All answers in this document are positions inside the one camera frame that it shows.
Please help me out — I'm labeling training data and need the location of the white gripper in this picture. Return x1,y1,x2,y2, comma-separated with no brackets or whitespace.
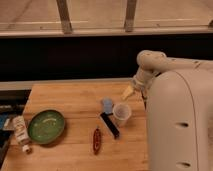
122,68,153,100

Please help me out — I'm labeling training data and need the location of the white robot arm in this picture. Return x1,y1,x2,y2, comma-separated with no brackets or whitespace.
122,50,213,171

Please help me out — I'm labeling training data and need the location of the black rectangular bar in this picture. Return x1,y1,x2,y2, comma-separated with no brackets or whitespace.
100,113,120,139

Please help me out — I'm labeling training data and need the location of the red pocket knife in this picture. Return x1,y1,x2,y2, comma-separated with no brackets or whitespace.
93,128,102,155

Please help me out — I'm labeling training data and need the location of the green bowl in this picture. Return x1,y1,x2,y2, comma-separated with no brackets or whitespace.
28,110,66,145

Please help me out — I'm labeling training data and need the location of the white tube with cap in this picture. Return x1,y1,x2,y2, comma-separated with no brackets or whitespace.
12,116,31,154

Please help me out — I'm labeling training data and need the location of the right metal railing post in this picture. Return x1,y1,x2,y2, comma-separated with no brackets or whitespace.
124,0,137,32

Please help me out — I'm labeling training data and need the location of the metal railing post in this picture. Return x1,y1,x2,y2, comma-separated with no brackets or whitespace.
56,0,72,34
124,0,137,32

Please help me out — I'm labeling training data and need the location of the left metal railing post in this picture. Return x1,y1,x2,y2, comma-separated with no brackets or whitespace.
56,0,72,34

